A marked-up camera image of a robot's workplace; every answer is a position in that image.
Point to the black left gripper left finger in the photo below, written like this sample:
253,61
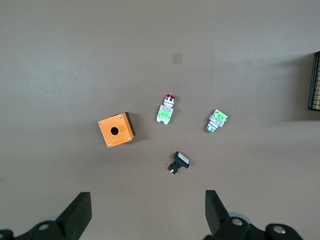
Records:
75,215

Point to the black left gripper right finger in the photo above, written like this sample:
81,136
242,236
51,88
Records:
217,215

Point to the red push button switch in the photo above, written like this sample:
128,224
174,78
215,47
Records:
164,115

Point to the clear tape patch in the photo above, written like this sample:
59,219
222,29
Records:
177,58

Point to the black square white-faced switch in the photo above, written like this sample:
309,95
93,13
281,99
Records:
181,160

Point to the orange button enclosure box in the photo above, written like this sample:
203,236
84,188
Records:
107,136

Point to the green push button switch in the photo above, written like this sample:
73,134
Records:
217,120

